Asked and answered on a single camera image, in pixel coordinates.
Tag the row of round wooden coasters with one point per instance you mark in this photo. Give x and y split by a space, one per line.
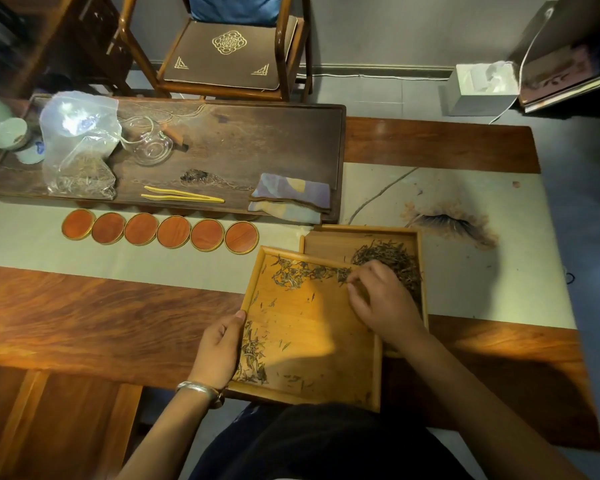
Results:
172 231

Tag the painted beige table runner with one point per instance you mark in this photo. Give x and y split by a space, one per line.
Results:
505 274

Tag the folded blue grey cloth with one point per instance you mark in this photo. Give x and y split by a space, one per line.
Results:
290 194

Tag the person's right forearm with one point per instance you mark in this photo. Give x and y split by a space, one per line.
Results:
480 409

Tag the blue white saucer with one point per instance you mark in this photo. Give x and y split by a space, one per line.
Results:
32 152

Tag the person's left forearm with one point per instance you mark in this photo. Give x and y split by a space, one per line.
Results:
170 434

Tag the clear glass pitcher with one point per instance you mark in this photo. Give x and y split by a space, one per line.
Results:
150 147

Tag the person's black clothing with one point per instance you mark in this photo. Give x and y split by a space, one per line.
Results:
330 444

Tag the wooden bench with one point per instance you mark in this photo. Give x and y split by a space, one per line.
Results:
55 419

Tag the person's left hand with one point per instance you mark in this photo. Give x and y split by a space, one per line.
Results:
215 354

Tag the clear plastic bag of tea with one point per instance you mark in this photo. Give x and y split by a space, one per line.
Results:
80 144

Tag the stack of books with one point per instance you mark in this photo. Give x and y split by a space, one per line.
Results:
565 74

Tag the blue pillow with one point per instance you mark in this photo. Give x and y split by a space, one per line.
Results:
235 7

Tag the yellow tweezers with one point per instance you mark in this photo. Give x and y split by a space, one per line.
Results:
180 194

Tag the white tissue box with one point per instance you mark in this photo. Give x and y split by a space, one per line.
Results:
475 94

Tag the dark loose tea leaves pile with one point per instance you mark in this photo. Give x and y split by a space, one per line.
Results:
400 262
300 270
250 357

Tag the brown embroidered seat cushion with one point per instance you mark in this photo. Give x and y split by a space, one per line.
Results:
225 54

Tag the wooden chair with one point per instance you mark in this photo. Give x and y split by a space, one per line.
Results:
130 39

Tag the dark wooden tea tray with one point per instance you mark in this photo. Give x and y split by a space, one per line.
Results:
260 139

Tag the light wooden tray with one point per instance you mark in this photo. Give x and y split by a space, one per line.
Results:
330 244
315 339

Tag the celadon teacup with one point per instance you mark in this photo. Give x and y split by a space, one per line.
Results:
9 133

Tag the person's right hand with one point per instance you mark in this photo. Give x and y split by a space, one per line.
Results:
390 304

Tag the person's left thumb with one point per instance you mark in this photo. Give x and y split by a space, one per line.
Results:
234 325

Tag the person's right thumb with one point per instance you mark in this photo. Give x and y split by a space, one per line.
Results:
358 302

